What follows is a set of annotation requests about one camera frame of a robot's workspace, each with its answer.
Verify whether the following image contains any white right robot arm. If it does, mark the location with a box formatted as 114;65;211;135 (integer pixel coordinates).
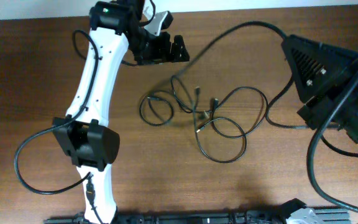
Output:
282;35;358;213

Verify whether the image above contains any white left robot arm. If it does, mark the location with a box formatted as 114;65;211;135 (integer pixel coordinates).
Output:
53;1;190;223

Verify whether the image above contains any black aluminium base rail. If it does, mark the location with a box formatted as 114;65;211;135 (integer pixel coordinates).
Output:
44;207;351;224

